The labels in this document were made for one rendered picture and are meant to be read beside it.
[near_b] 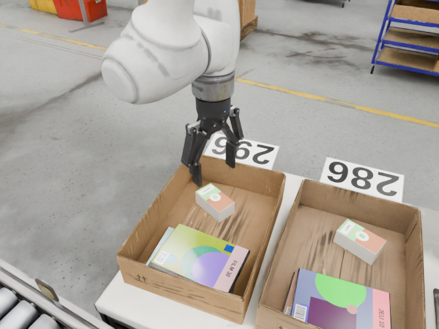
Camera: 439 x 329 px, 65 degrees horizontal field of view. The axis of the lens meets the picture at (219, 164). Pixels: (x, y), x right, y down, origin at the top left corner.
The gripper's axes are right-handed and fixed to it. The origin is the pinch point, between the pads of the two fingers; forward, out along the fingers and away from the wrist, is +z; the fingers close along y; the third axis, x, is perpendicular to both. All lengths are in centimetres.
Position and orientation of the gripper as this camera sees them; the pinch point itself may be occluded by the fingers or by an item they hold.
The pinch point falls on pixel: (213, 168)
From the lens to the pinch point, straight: 84.8
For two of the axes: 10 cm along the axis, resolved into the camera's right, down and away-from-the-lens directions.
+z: 0.0, 7.8, 6.3
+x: 6.5, 4.8, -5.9
